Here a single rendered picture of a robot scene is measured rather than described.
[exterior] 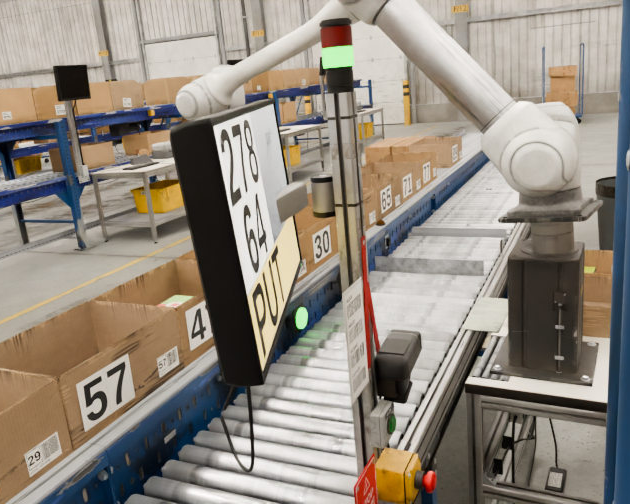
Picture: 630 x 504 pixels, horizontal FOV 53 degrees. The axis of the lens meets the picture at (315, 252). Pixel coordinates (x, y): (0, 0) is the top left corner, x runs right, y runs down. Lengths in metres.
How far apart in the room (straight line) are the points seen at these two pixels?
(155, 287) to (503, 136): 1.13
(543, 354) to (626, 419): 1.44
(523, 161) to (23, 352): 1.24
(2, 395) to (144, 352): 0.31
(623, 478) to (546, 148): 1.10
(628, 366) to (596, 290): 1.96
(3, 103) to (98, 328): 5.50
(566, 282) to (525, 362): 0.26
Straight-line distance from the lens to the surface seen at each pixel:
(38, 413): 1.36
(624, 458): 0.39
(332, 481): 1.43
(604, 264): 2.62
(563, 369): 1.83
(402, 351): 1.17
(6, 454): 1.33
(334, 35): 1.03
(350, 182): 1.05
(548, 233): 1.74
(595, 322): 2.07
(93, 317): 1.83
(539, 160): 1.44
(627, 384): 0.37
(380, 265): 2.73
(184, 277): 2.10
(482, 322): 2.16
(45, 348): 1.74
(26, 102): 7.38
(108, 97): 8.23
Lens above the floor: 1.58
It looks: 16 degrees down
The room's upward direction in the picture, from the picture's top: 5 degrees counter-clockwise
